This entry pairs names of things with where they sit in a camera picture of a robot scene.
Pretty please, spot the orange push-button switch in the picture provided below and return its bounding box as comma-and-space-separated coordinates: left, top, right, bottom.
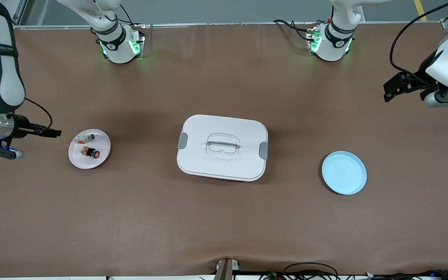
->
81, 146, 101, 159

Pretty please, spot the white lidded plastic box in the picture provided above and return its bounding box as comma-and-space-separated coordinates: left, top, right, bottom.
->
176, 114, 269, 182

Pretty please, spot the pink round plate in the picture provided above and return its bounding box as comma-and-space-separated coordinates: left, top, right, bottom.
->
68, 129, 112, 170

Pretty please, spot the light blue round plate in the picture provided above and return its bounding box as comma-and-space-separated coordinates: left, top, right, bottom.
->
322, 151, 368, 195

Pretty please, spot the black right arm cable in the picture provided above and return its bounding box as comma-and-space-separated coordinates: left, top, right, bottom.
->
24, 97, 53, 130

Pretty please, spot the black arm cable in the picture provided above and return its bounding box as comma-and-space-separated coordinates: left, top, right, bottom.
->
24, 97, 53, 130
390, 0, 448, 80

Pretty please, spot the green push-button switch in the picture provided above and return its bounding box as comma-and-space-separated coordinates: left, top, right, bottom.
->
74, 133, 97, 145

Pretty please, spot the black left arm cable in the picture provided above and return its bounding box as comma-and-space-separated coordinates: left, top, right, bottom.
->
390, 0, 448, 80

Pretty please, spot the black base power cable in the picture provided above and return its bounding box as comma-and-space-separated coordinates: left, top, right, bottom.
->
107, 2, 136, 27
273, 19, 319, 42

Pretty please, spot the tangled cable bundle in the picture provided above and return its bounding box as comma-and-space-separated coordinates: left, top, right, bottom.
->
364, 269, 448, 280

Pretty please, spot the black looped cable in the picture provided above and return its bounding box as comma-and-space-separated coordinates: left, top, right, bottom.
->
282, 262, 340, 280

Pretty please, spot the metal table clamp bracket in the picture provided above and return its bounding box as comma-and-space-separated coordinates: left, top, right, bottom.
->
213, 258, 241, 280

